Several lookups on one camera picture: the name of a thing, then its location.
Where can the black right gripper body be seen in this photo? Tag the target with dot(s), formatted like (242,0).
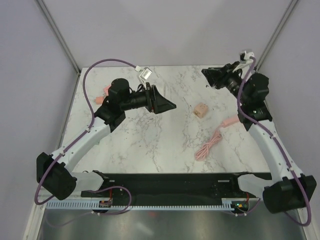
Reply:
(234,82)

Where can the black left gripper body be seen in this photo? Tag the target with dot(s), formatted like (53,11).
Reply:
(139,100)

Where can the peach cube socket adapter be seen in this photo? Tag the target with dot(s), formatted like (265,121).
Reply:
(200,110)

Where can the pink power strip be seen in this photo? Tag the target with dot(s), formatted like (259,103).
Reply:
(230,121)

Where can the white triangular power strip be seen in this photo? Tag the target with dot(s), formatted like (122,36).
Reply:
(163,91)

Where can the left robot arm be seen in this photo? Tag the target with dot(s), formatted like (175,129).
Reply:
(55,172)

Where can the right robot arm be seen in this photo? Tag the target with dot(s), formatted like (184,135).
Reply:
(289,188)

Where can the salmon charger plug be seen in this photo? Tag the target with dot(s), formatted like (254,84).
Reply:
(99,100)

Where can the pink cube socket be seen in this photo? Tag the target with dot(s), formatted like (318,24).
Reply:
(106,90)

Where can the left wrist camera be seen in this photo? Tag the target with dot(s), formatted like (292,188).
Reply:
(143,73)

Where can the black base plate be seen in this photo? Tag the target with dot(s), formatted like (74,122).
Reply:
(170,188)

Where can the right aluminium frame post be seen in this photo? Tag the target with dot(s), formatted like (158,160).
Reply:
(276,33)

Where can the aluminium frame post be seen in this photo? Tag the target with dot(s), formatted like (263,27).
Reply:
(276,33)
(58,35)

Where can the white slotted cable duct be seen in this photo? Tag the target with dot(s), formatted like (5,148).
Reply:
(223,204)

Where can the left aluminium frame post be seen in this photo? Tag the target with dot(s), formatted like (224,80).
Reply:
(58,35)

